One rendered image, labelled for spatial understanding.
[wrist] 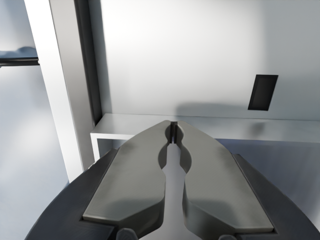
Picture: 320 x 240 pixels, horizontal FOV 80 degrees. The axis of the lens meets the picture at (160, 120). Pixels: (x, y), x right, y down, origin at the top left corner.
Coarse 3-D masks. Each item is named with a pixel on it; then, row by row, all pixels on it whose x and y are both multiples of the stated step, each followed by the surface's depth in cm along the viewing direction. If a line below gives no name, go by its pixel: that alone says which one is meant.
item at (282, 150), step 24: (120, 120) 16; (144, 120) 16; (192, 120) 16; (216, 120) 16; (240, 120) 16; (264, 120) 16; (288, 120) 16; (96, 144) 14; (120, 144) 18; (240, 144) 17; (264, 144) 14; (288, 144) 13; (312, 144) 13; (168, 168) 19; (264, 168) 18; (288, 168) 18; (312, 168) 18; (168, 192) 21; (288, 192) 20; (312, 192) 19; (168, 216) 22; (312, 216) 21
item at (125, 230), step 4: (124, 228) 6; (120, 232) 6; (124, 232) 6; (128, 232) 6; (132, 232) 6; (116, 236) 6; (120, 236) 6; (124, 236) 6; (128, 236) 6; (132, 236) 6; (136, 236) 6; (220, 236) 6; (224, 236) 6; (228, 236) 6; (232, 236) 6
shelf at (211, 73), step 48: (48, 0) 13; (96, 0) 13; (144, 0) 13; (192, 0) 13; (240, 0) 13; (288, 0) 13; (48, 48) 15; (96, 48) 15; (144, 48) 14; (192, 48) 14; (240, 48) 14; (288, 48) 14; (48, 96) 17; (144, 96) 16; (192, 96) 16; (240, 96) 16; (288, 96) 15
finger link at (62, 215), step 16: (112, 160) 9; (80, 176) 8; (96, 176) 8; (64, 192) 7; (80, 192) 7; (48, 208) 7; (64, 208) 7; (80, 208) 7; (48, 224) 6; (64, 224) 6; (80, 224) 6; (96, 224) 6; (112, 224) 6
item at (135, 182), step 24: (168, 120) 12; (144, 144) 10; (168, 144) 13; (120, 168) 8; (144, 168) 8; (96, 192) 7; (120, 192) 7; (144, 192) 7; (96, 216) 6; (120, 216) 6; (144, 216) 7
